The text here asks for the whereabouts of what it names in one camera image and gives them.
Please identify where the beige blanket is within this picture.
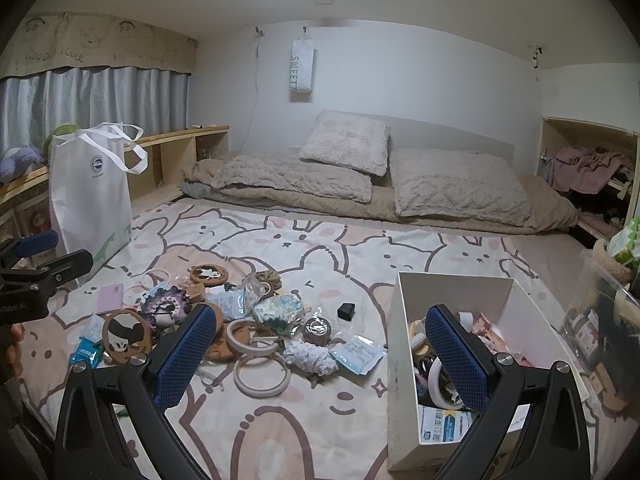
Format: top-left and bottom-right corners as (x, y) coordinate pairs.
(180, 159), (582, 234)

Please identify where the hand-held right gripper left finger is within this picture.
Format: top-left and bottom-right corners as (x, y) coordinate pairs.
(52, 304), (217, 480)

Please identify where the blue snack packet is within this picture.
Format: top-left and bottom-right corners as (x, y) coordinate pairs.
(70, 337), (104, 366)

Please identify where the beige printed valance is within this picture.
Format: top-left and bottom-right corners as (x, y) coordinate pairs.
(0, 10), (199, 82)

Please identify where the round wooden panda coaster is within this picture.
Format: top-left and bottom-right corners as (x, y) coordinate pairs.
(102, 308), (157, 364)

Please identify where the brown cork cutout coaster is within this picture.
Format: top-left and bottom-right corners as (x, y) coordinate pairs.
(177, 282), (206, 304)

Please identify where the pink clothes pile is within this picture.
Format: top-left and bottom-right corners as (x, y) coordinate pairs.
(551, 145), (637, 194)

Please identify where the blue white paper packet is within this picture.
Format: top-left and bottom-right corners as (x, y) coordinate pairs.
(417, 404), (477, 445)

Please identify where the flat quilted beige pillow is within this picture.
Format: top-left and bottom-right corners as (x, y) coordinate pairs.
(210, 152), (374, 205)

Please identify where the purple plush toy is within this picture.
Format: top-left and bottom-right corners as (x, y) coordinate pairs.
(0, 145), (46, 184)

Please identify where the round cork coaster white flower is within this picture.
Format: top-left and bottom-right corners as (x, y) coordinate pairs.
(190, 265), (229, 289)

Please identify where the multicoloured crochet doily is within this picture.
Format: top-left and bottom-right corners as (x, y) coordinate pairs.
(141, 284), (195, 324)

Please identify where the white cardboard box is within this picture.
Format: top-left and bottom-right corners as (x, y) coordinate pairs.
(387, 271), (567, 472)

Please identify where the grey cloth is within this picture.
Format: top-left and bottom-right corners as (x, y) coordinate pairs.
(179, 179), (222, 199)

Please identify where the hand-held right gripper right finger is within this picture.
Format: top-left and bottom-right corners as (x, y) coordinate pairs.
(424, 304), (592, 480)

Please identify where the blue mottled crinkled packet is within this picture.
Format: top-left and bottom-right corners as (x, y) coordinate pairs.
(252, 293), (305, 334)

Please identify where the person's left hand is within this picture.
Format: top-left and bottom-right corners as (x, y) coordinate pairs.
(0, 323), (25, 391)

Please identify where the clear plastic storage box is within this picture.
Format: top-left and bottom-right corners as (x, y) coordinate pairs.
(561, 249), (640, 413)

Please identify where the woven basket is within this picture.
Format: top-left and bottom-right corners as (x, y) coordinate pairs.
(592, 237), (634, 284)

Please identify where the green packet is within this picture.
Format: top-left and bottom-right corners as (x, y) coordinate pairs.
(607, 217), (640, 267)

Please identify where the small fluffy beige pillow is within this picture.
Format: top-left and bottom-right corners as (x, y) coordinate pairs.
(298, 109), (392, 177)

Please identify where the white tote bag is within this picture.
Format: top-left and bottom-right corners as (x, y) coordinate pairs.
(48, 122), (150, 277)

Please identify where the wooden wall niche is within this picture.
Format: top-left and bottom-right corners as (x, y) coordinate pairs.
(539, 116), (640, 242)

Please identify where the wooden bedside shelf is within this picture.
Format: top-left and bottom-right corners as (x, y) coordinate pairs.
(0, 125), (231, 243)

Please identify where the white cable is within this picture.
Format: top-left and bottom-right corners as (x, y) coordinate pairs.
(251, 30), (264, 157)

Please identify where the large quilted beige pillow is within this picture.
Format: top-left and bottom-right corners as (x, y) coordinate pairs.
(388, 148), (532, 226)

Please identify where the grey curtain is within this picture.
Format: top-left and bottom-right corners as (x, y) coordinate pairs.
(0, 66), (192, 167)

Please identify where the small white packet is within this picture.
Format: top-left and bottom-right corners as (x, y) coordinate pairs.
(82, 312), (104, 341)

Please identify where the brown tape roll in wrap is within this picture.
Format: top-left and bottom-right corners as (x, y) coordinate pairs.
(302, 315), (335, 346)

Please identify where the plain round cork coaster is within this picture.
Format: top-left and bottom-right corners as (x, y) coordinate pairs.
(187, 301), (226, 334)
(207, 339), (241, 364)

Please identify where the beige headboard panel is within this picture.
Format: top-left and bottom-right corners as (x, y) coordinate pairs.
(315, 110), (517, 166)

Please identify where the white hanging pouch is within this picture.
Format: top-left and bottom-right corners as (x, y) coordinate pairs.
(289, 26), (317, 94)

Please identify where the bunny printed bed sheet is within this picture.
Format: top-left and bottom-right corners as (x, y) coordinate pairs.
(20, 196), (603, 480)

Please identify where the pink card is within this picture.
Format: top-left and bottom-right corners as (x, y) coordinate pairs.
(97, 283), (125, 315)

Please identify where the pink printed packet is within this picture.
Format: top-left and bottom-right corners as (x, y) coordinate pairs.
(470, 312), (507, 356)

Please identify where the thick white tape roll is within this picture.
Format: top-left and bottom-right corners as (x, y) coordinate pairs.
(226, 317), (266, 356)

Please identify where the green plush toy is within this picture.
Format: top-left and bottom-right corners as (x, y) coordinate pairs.
(42, 123), (84, 162)

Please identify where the blue white mask packet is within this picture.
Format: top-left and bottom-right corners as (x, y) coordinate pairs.
(330, 335), (389, 376)
(207, 290), (254, 322)

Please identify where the large cream tape ring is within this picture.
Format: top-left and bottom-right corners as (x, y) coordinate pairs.
(233, 351), (291, 394)

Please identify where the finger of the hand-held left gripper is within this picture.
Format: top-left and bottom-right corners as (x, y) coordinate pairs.
(0, 248), (95, 292)
(0, 229), (59, 267)

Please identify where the white lace ribbon bundle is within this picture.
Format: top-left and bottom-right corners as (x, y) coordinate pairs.
(284, 342), (339, 376)

